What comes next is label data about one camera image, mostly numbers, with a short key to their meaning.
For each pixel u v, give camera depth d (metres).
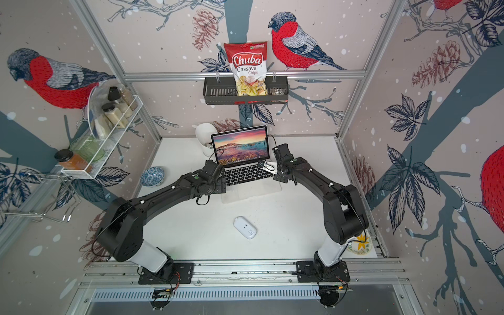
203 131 1.06
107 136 0.72
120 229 0.44
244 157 1.05
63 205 0.67
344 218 0.46
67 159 0.59
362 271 0.75
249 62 0.81
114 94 0.79
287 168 0.66
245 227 0.83
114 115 0.76
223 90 0.95
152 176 1.01
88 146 0.69
